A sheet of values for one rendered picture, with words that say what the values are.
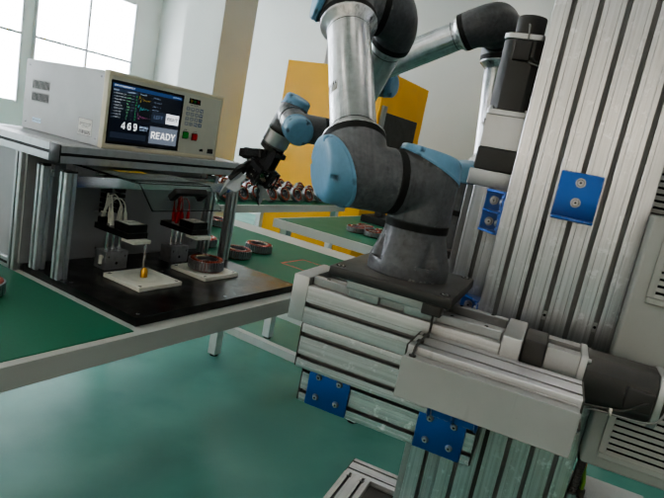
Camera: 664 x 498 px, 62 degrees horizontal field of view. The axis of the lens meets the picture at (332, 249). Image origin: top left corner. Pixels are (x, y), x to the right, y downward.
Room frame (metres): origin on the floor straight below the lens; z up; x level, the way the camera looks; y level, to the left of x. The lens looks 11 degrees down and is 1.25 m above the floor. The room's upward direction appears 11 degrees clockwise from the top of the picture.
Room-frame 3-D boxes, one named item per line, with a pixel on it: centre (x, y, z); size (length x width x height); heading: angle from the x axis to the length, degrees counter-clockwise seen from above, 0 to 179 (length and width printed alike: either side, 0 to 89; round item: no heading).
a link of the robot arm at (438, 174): (1.01, -0.14, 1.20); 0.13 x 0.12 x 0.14; 109
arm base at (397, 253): (1.01, -0.15, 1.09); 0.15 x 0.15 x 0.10
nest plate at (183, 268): (1.69, 0.38, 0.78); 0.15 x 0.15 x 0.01; 60
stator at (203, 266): (1.69, 0.38, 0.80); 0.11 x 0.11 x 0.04
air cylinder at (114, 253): (1.56, 0.63, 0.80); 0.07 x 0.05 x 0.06; 150
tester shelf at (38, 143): (1.75, 0.72, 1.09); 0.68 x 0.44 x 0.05; 150
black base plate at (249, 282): (1.60, 0.46, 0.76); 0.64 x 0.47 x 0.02; 150
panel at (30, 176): (1.71, 0.66, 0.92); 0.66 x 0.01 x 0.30; 150
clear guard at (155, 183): (1.47, 0.52, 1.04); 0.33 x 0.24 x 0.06; 60
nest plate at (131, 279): (1.48, 0.50, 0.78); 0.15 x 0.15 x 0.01; 60
